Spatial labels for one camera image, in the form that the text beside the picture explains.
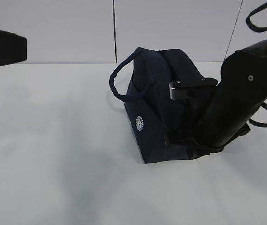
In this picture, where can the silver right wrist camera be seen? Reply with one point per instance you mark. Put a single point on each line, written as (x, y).
(183, 90)

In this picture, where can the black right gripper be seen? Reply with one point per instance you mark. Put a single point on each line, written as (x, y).
(188, 144)

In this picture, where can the navy blue lunch bag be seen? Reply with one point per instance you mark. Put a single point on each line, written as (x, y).
(141, 82)

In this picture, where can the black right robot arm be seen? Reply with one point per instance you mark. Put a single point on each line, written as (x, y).
(221, 111)

